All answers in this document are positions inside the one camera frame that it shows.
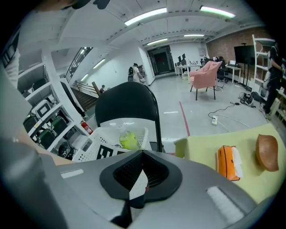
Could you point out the black double door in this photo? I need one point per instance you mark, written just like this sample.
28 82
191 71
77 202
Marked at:
161 61

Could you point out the black television screen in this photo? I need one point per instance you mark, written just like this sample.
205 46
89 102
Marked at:
244 54

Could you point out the green drink bottle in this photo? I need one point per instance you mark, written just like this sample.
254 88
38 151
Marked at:
128 139

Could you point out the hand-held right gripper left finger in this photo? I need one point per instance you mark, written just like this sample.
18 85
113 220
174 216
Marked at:
89 190

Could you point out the black office chair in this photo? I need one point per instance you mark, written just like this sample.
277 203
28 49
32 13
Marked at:
222 71

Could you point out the white storage shelf rack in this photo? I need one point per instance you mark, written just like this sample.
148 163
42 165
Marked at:
51 107
260 58

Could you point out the white desk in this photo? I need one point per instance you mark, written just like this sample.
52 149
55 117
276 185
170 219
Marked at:
233 67
187 66

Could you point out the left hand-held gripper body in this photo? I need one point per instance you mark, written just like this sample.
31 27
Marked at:
107 153

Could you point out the brown wooden bowl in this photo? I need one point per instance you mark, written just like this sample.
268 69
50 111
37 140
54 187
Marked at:
268 152

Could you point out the red fire extinguisher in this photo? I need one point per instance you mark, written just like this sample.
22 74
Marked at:
86 127

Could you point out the person's left forearm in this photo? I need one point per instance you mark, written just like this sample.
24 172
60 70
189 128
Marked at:
51 157

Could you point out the table with yellow-green cloth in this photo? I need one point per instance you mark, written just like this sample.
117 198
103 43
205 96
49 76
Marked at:
201 147

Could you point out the orange tissue box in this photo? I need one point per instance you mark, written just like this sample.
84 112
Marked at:
224 163

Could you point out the ceiling light tube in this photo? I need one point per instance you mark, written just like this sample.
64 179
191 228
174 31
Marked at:
216 11
145 16
157 41
194 35

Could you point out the black folding chair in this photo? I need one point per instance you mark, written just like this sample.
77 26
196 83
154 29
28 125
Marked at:
125 100

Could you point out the white perforated plastic basket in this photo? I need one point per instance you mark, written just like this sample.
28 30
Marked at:
100 138

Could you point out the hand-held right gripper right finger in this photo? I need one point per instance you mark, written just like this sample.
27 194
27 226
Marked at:
190 190

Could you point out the pink armchair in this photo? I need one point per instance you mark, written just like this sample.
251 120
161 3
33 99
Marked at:
204 76

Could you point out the white power strip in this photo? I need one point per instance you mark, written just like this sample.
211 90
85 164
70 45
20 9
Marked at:
214 120

